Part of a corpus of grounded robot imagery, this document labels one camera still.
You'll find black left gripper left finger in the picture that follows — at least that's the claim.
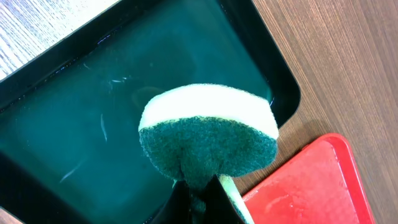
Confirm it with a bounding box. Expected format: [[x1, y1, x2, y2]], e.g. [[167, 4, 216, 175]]
[[150, 181, 190, 224]]

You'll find red plastic tray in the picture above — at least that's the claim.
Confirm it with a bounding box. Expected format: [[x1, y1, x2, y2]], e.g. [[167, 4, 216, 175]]
[[243, 133, 375, 224]]

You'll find green yellow sponge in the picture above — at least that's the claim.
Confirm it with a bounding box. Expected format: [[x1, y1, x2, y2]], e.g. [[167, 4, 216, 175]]
[[138, 83, 279, 223]]

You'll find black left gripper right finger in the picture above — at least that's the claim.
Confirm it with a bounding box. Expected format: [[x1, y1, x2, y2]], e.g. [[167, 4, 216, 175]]
[[205, 175, 244, 224]]

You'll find black water tray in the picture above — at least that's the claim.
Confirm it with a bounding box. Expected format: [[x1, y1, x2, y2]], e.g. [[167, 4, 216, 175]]
[[1, 0, 300, 223]]

